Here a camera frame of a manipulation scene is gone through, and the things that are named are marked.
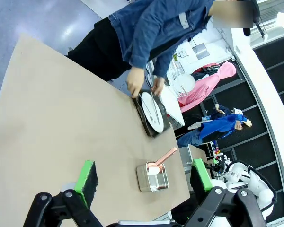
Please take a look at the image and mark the round white plate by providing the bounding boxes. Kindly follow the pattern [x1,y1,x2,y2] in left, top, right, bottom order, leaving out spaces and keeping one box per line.
[141,91,166,133]
[173,74,196,93]

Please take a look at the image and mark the person in red hooded jacket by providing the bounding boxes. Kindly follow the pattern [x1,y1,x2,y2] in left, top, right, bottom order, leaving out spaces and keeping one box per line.
[177,61,237,114]

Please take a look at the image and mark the person in denim jacket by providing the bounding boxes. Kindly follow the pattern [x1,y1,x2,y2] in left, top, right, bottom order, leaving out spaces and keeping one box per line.
[66,0,261,82]

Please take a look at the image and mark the person in blue hoodie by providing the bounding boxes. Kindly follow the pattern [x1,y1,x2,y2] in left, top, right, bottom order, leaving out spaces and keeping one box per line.
[177,113,253,148]

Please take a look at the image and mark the lint roller with maroon handle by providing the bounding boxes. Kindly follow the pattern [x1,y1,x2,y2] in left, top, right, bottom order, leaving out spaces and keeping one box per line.
[146,147,178,175]

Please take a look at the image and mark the brown plastic serving tray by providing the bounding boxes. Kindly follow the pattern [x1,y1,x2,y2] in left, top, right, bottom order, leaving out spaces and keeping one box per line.
[132,89,171,139]

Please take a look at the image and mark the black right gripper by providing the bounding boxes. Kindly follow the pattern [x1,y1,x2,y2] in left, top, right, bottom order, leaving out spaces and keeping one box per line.
[213,162,228,176]

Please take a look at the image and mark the rectangular stainless steel container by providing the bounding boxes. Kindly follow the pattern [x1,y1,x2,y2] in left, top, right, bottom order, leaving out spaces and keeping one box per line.
[135,161,170,193]

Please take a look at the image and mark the right forearm in denim sleeve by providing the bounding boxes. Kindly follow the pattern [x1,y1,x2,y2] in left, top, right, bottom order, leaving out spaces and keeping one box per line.
[126,30,161,70]

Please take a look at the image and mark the person's right hand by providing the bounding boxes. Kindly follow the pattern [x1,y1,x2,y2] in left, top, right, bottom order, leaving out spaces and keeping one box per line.
[126,67,145,99]

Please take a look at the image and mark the white wire dish rack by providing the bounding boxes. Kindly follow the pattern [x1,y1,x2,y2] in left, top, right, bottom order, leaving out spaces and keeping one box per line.
[167,60,197,99]

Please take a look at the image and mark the silver metal fork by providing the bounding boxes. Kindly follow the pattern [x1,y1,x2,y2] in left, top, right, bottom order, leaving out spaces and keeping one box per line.
[138,93,154,122]

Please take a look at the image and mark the left forearm in denim sleeve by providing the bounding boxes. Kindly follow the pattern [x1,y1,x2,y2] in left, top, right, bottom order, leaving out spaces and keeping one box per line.
[152,44,180,79]

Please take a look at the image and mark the person's left hand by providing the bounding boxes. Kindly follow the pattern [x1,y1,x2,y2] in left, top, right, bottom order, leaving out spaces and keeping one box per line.
[152,77,166,96]

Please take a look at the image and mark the white side table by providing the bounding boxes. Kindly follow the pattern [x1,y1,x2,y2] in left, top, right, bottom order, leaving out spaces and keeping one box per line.
[160,84,186,126]

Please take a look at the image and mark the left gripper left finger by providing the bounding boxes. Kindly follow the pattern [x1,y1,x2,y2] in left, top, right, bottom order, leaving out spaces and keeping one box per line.
[23,160,102,227]

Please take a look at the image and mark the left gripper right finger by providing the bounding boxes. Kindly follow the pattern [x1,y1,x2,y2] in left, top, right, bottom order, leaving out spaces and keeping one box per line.
[184,158,268,227]

